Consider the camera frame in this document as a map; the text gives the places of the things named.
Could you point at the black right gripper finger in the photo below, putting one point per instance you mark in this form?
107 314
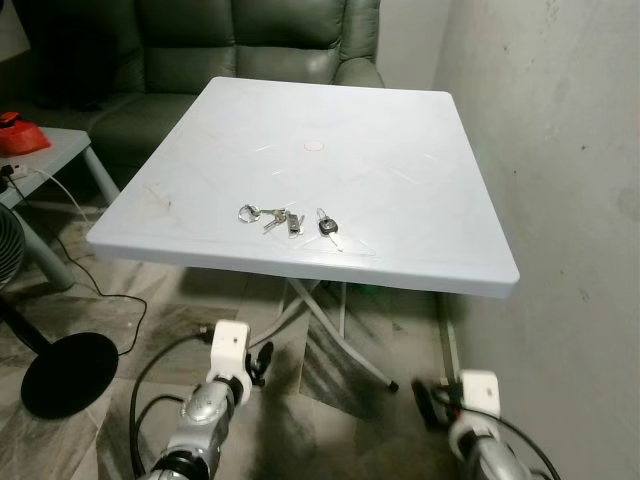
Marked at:
434 415
424 389

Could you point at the black-headed key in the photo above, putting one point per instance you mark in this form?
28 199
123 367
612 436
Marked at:
327 226

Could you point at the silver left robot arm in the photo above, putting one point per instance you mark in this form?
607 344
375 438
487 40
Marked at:
205 410

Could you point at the round white table plug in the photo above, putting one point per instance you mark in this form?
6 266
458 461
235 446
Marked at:
315 146

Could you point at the grey side table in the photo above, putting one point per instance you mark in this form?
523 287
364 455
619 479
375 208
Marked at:
60 150

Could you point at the red plastic object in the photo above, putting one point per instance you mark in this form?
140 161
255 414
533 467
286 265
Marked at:
18 138

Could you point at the dark green leather sofa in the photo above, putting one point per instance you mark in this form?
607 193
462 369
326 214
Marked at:
280 30

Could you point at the black garment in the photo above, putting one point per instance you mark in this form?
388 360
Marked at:
80 50

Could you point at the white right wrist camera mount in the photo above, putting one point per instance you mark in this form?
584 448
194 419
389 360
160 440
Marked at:
478 392

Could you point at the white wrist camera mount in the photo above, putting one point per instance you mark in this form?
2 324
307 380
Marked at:
228 345
478 392

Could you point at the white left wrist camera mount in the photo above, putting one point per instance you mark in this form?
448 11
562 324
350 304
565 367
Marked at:
228 345

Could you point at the black pedestal fan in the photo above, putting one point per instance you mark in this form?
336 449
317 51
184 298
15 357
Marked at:
70 375

